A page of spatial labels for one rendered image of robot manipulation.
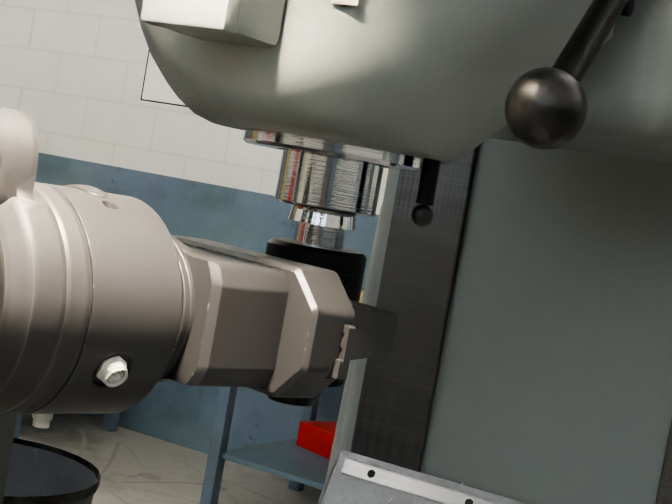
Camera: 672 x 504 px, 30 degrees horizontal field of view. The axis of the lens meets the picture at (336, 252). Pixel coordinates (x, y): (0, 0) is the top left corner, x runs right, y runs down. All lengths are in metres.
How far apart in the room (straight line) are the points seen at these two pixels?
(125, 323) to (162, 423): 5.43
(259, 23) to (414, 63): 0.06
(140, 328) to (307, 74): 0.12
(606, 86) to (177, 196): 5.24
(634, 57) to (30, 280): 0.33
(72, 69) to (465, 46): 5.86
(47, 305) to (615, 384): 0.55
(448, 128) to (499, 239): 0.42
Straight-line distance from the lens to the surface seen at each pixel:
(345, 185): 0.56
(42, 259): 0.45
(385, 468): 0.98
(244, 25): 0.48
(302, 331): 0.51
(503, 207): 0.95
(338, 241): 0.58
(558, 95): 0.45
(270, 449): 4.98
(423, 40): 0.49
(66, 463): 2.78
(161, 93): 5.97
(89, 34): 6.30
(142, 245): 0.48
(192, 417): 5.79
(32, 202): 0.46
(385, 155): 0.55
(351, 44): 0.49
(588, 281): 0.92
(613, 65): 0.64
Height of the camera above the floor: 1.29
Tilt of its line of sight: 3 degrees down
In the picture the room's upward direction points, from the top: 10 degrees clockwise
